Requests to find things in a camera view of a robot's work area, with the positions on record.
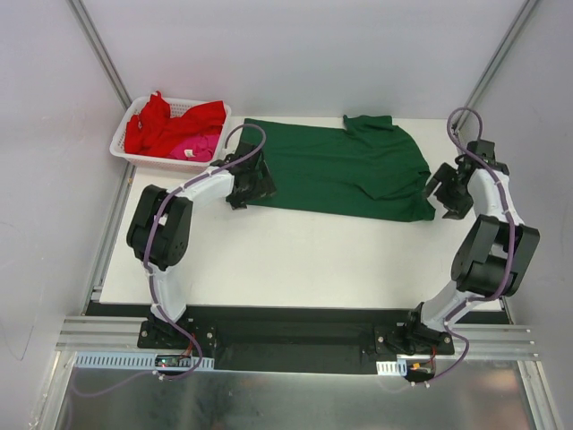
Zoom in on aluminium rail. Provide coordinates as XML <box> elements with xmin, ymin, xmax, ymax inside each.
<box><xmin>454</xmin><ymin>324</ymin><xmax>542</xmax><ymax>361</ymax></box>
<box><xmin>56</xmin><ymin>316</ymin><xmax>143</xmax><ymax>352</ymax></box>

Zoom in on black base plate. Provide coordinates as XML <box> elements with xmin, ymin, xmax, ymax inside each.
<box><xmin>137</xmin><ymin>305</ymin><xmax>454</xmax><ymax>374</ymax></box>

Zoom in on right aluminium rail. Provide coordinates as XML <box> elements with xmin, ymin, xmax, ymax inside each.
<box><xmin>454</xmin><ymin>324</ymin><xmax>542</xmax><ymax>361</ymax></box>

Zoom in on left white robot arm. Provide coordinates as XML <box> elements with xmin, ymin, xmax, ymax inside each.
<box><xmin>126</xmin><ymin>142</ymin><xmax>276</xmax><ymax>348</ymax></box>

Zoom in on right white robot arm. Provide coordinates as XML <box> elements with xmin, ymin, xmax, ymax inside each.
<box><xmin>397</xmin><ymin>139</ymin><xmax>541</xmax><ymax>355</ymax></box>

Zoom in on right white cable duct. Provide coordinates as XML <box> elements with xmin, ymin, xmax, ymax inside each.
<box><xmin>376</xmin><ymin>359</ymin><xmax>407</xmax><ymax>377</ymax></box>

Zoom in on aluminium frame post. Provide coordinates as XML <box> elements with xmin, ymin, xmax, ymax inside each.
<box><xmin>465</xmin><ymin>0</ymin><xmax>542</xmax><ymax>110</ymax></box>
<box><xmin>66</xmin><ymin>0</ymin><xmax>133</xmax><ymax>110</ymax></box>

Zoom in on left aluminium frame post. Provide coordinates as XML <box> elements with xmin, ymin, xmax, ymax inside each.
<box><xmin>66</xmin><ymin>0</ymin><xmax>133</xmax><ymax>110</ymax></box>

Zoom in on left aluminium rail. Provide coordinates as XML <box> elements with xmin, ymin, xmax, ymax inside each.
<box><xmin>56</xmin><ymin>316</ymin><xmax>143</xmax><ymax>352</ymax></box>

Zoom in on white cable duct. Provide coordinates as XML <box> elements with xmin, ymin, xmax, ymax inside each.
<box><xmin>75</xmin><ymin>352</ymin><xmax>215</xmax><ymax>372</ymax></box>
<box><xmin>376</xmin><ymin>359</ymin><xmax>407</xmax><ymax>377</ymax></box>

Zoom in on left white cable duct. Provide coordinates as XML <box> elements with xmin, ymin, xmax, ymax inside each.
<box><xmin>75</xmin><ymin>352</ymin><xmax>215</xmax><ymax>372</ymax></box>

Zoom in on red t shirt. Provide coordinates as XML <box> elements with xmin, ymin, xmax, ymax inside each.
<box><xmin>124</xmin><ymin>92</ymin><xmax>227</xmax><ymax>159</ymax></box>

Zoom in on right aluminium frame post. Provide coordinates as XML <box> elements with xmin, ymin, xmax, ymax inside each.
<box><xmin>465</xmin><ymin>0</ymin><xmax>542</xmax><ymax>110</ymax></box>

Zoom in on white plastic basket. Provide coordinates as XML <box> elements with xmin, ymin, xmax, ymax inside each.
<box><xmin>109</xmin><ymin>91</ymin><xmax>231</xmax><ymax>172</ymax></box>

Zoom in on pink t shirt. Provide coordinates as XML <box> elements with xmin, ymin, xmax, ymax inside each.
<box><xmin>168</xmin><ymin>134</ymin><xmax>219</xmax><ymax>162</ymax></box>

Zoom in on green t shirt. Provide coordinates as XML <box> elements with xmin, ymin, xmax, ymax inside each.
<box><xmin>240</xmin><ymin>116</ymin><xmax>435</xmax><ymax>222</ymax></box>

